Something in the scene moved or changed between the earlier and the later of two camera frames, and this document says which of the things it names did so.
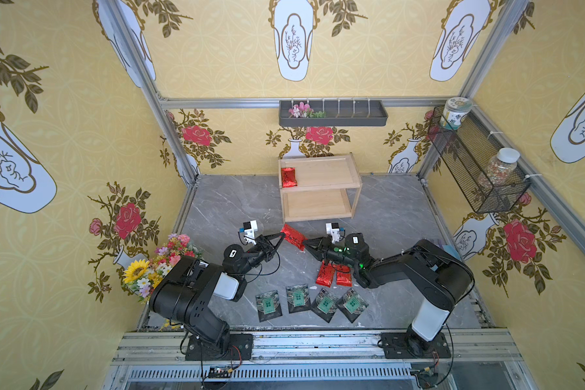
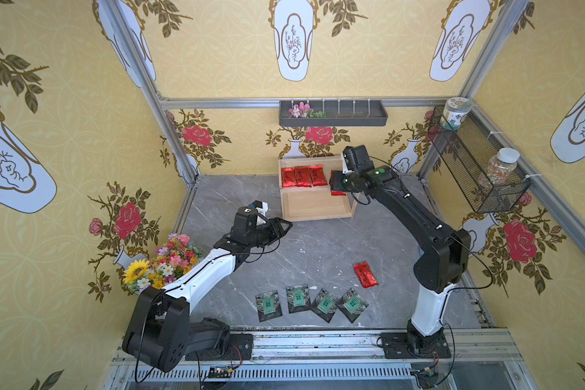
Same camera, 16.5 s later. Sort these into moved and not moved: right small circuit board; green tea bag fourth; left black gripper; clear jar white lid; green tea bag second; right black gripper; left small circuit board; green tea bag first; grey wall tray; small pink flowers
Moved: left black gripper; right black gripper
Not moved: clear jar white lid; grey wall tray; green tea bag first; left small circuit board; small pink flowers; green tea bag second; green tea bag fourth; right small circuit board
